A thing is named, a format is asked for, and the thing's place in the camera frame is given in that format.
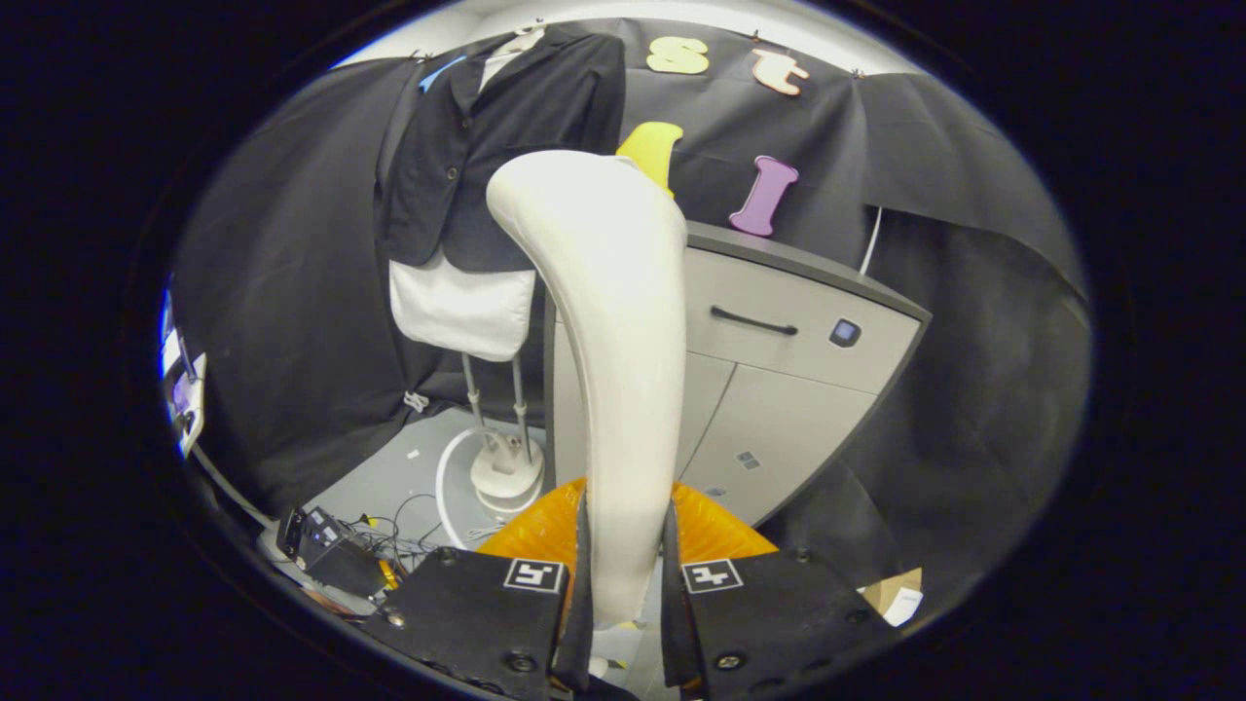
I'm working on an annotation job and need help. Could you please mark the black power box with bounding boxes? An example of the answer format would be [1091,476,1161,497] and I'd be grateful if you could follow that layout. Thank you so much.
[275,504,395,600]

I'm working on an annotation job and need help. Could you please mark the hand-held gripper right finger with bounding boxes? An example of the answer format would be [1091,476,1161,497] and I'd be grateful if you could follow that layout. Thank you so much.
[662,482,901,700]

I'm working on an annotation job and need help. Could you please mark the black floor cables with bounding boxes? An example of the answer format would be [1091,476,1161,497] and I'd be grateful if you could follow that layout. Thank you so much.
[341,492,488,575]

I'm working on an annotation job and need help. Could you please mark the grey cabinet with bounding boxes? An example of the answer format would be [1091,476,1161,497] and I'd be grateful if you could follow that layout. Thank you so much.
[541,219,934,532]

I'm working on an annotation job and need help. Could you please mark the lit screen device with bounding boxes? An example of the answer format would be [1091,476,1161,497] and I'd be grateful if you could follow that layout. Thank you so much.
[159,282,208,461]

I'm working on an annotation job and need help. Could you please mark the black suit jacket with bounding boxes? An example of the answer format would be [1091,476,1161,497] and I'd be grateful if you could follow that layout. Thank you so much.
[375,29,626,274]

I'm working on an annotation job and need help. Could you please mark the cardboard box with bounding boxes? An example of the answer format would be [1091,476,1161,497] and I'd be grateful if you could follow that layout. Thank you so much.
[857,567,926,629]

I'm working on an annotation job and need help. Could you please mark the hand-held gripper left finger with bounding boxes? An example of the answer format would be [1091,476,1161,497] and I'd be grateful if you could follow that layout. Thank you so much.
[360,477,593,700]

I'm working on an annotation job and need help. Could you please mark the white garment steamer head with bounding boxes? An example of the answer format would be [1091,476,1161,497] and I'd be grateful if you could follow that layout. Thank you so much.
[485,149,689,629]

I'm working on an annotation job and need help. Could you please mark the black drawer handle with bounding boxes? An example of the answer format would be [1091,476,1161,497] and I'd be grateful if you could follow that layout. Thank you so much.
[709,305,801,338]

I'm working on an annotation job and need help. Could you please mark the white wall cable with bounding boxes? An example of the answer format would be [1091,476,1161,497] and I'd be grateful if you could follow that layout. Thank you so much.
[859,204,883,277]

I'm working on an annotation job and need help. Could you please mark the black backdrop cloth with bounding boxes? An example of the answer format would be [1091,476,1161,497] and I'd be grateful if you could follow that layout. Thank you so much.
[165,18,1091,624]

